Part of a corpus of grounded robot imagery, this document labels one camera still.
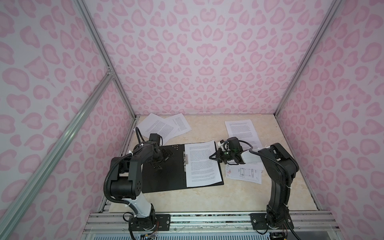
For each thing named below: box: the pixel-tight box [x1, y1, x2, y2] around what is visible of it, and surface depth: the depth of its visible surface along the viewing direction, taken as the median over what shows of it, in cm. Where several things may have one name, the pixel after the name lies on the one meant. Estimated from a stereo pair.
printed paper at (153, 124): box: [133, 113, 178, 146], surface depth 117 cm
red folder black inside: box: [141, 141, 224, 193], surface depth 88 cm
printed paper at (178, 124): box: [164, 113, 192, 138], surface depth 117 cm
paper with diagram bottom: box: [225, 163, 264, 184], surface depth 92 cm
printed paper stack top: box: [184, 140, 222, 188], surface depth 94 cm
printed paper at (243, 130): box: [224, 119, 263, 151], surface depth 112 cm
